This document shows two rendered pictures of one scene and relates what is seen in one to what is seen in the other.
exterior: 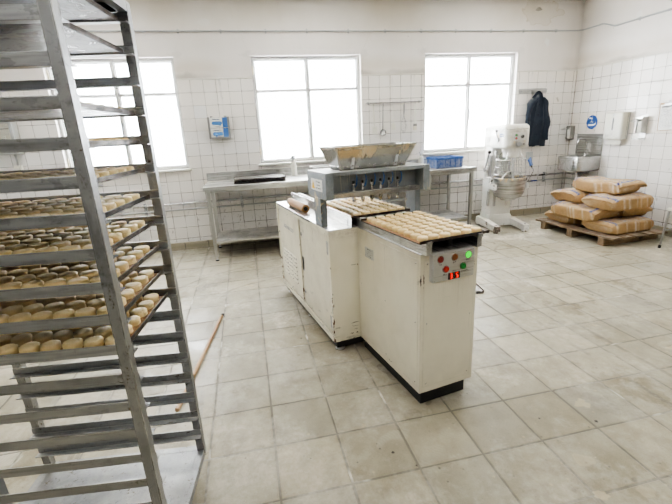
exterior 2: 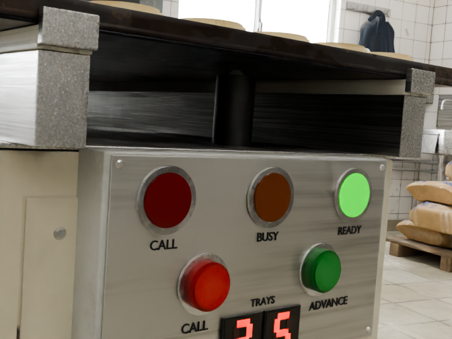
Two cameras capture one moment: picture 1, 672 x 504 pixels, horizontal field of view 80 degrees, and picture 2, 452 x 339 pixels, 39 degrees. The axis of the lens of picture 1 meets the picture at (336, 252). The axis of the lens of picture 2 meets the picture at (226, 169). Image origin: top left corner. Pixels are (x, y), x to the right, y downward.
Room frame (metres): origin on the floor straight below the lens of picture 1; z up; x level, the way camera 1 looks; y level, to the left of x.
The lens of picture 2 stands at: (1.42, -0.41, 0.86)
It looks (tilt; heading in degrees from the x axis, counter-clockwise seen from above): 4 degrees down; 343
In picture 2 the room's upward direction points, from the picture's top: 4 degrees clockwise
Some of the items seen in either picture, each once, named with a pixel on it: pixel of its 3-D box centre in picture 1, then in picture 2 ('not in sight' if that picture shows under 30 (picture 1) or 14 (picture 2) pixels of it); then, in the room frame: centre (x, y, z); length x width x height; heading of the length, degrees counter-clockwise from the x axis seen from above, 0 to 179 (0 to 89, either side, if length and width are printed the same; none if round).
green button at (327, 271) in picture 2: not in sight; (319, 270); (1.83, -0.61, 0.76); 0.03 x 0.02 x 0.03; 112
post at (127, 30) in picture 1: (168, 264); not in sight; (1.41, 0.61, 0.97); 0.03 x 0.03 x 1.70; 5
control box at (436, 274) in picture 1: (452, 264); (249, 256); (1.82, -0.55, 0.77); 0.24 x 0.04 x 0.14; 112
